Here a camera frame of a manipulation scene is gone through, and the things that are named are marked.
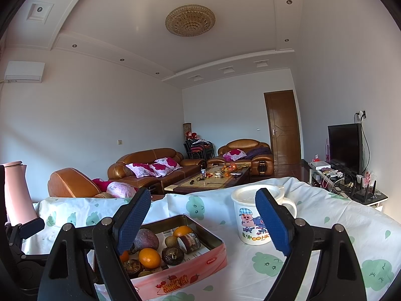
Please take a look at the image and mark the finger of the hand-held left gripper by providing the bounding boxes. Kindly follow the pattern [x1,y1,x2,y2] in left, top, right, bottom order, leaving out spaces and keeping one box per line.
[6,217,45,256]

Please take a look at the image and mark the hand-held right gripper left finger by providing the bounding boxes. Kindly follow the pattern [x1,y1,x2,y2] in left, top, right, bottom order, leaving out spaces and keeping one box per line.
[38,187,152,301]

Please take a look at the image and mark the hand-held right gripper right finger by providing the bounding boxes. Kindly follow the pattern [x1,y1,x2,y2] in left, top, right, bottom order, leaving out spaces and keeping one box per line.
[255,187,367,301]

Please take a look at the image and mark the purple passion fruit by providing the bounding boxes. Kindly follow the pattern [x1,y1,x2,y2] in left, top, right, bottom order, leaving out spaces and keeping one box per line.
[131,228,157,253]

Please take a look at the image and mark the small patterned jar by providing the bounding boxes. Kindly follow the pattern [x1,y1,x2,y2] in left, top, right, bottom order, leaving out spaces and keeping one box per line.
[177,232,202,254]

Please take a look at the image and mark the pink tin box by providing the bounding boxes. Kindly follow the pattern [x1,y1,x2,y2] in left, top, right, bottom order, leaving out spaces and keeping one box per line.
[121,214,228,292]

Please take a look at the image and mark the white mug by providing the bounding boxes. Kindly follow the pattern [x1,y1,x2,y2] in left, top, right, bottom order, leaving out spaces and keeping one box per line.
[231,184,297,245]

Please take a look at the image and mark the pale pink pillow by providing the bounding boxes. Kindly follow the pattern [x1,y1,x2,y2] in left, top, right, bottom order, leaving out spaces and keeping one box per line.
[107,181,138,199]

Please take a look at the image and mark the pink thermos jug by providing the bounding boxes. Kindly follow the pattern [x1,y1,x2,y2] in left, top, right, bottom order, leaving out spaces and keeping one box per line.
[0,161,39,226]

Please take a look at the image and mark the large orange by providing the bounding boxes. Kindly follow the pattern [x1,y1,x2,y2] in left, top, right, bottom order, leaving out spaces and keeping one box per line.
[138,248,162,269]

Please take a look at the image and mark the dark wrinkled passion fruit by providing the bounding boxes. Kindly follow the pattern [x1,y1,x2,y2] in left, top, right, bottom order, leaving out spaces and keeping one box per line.
[161,246,185,266]
[122,259,145,279]

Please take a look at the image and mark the white pink flowered pillow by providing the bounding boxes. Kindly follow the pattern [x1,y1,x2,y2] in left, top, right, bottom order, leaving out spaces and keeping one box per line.
[125,163,157,178]
[150,157,182,177]
[222,149,247,161]

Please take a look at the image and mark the white tablecloth green prints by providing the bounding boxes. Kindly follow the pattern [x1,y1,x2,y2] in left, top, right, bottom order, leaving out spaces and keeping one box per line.
[22,177,401,301]

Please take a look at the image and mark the brown leather armchair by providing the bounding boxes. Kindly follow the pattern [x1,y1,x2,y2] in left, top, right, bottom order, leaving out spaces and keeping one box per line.
[48,168,141,199]
[207,139,274,174]

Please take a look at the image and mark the white television stand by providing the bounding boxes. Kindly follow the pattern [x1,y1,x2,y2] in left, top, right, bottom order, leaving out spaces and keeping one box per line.
[308,161,389,210]

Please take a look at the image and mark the long brown leather sofa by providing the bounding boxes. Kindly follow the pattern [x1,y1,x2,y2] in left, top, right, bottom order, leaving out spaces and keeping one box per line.
[107,148,207,187]

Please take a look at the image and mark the pile of small oranges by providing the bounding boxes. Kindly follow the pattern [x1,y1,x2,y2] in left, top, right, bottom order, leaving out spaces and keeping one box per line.
[221,163,243,178]

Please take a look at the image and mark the wooden coffee table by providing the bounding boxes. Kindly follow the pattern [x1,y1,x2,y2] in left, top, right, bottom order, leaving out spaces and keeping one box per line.
[164,165,251,195]

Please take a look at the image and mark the purple blanket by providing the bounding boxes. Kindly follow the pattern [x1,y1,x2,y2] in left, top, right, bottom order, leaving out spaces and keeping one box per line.
[246,146,271,159]

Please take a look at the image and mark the black router with antennas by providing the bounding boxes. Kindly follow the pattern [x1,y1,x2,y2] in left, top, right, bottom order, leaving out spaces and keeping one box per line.
[349,176,378,201]

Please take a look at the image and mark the stacked dark chairs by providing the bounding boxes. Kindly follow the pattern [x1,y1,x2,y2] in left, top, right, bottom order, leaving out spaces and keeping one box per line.
[184,138,215,160]

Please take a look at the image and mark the brown wooden door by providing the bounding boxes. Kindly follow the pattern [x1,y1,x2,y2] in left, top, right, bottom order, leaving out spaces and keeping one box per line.
[264,90,302,166]

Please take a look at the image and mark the black television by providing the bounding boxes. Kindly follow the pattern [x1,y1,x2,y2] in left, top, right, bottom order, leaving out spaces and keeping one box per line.
[328,123,364,176]

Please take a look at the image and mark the white air conditioner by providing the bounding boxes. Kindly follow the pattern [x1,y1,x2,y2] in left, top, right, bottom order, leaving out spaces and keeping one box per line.
[4,61,45,84]

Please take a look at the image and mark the round golden ceiling lamp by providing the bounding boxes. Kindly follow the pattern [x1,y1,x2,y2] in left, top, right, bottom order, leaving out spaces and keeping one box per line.
[165,5,216,37]

